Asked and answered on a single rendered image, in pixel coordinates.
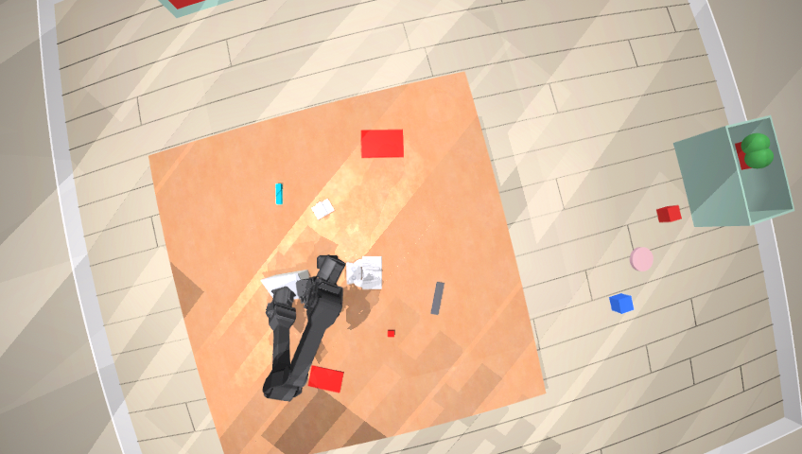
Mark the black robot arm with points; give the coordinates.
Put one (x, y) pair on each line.
(286, 380)

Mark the grey flat bar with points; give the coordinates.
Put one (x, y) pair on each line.
(437, 299)

